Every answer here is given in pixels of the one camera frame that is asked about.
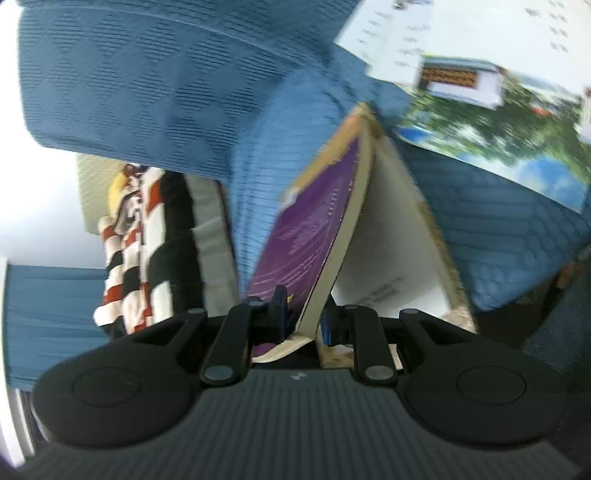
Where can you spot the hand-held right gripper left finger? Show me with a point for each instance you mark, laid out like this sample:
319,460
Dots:
278,314

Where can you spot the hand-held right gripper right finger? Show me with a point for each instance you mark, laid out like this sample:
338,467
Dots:
330,323

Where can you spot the purple cover book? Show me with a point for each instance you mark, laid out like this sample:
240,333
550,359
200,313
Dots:
304,230

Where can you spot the large sepia cover book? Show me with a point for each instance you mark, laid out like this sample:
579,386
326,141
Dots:
397,240

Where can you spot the red white black striped cloth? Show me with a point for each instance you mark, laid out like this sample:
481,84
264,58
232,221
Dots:
138,258

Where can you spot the landscape cover notebook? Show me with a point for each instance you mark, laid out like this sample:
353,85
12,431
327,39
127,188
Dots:
498,120
392,37

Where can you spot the blue textured sofa cover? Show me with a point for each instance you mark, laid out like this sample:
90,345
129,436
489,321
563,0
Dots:
138,83

